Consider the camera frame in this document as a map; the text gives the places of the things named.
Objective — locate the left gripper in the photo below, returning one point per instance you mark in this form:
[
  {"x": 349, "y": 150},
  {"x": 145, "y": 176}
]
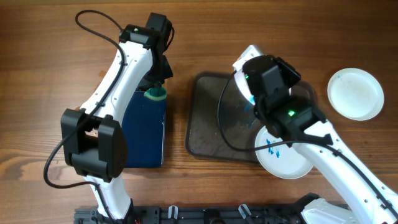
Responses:
[{"x": 166, "y": 72}]

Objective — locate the green sponge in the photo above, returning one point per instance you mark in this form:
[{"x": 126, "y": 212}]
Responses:
[{"x": 157, "y": 93}]

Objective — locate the white plate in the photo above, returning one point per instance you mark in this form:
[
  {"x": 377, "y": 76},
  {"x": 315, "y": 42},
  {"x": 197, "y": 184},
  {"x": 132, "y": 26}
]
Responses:
[
  {"x": 244, "y": 90},
  {"x": 355, "y": 94},
  {"x": 284, "y": 162}
]

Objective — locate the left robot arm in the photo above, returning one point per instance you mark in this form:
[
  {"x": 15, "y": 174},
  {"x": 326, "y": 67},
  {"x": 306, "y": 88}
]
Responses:
[{"x": 93, "y": 140}]

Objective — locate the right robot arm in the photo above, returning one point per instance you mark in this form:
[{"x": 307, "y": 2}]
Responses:
[{"x": 300, "y": 124}]

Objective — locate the blue water tray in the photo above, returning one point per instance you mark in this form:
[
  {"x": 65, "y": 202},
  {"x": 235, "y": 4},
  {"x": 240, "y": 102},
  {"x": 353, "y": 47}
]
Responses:
[{"x": 144, "y": 129}]

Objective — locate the dark brown serving tray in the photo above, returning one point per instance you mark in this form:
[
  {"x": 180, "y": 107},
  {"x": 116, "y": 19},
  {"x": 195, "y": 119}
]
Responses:
[{"x": 218, "y": 104}]

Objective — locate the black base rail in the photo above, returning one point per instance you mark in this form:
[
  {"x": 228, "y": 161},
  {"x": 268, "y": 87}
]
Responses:
[{"x": 181, "y": 215}]

